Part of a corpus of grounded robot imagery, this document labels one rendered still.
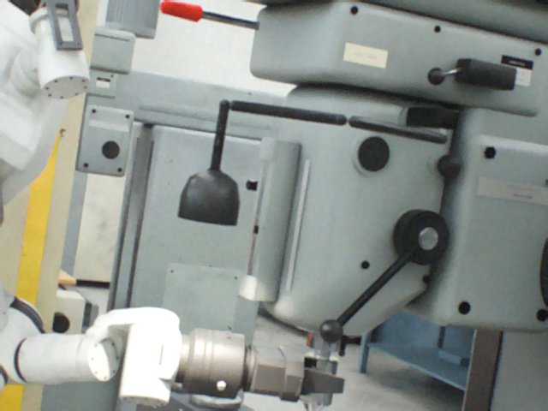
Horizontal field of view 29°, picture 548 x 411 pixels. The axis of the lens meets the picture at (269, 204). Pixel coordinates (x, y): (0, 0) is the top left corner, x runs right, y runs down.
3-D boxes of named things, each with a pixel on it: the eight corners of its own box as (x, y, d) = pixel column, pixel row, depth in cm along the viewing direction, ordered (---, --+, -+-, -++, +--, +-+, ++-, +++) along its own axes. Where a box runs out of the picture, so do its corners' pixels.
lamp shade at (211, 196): (164, 215, 123) (173, 163, 123) (198, 216, 130) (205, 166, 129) (216, 225, 120) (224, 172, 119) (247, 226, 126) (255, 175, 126)
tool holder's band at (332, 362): (318, 358, 146) (318, 351, 146) (344, 366, 143) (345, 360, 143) (296, 360, 143) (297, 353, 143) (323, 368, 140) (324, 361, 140)
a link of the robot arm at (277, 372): (308, 351, 136) (217, 338, 135) (296, 424, 137) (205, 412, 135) (294, 332, 149) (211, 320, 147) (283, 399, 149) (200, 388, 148)
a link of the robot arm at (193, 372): (217, 323, 139) (132, 310, 137) (208, 403, 135) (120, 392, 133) (207, 341, 149) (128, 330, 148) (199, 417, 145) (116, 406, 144)
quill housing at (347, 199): (302, 339, 129) (342, 82, 128) (236, 306, 148) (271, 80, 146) (430, 348, 138) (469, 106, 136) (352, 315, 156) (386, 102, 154)
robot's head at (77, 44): (32, 77, 141) (47, 47, 135) (21, 21, 144) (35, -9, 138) (77, 76, 144) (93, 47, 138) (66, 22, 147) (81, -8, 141)
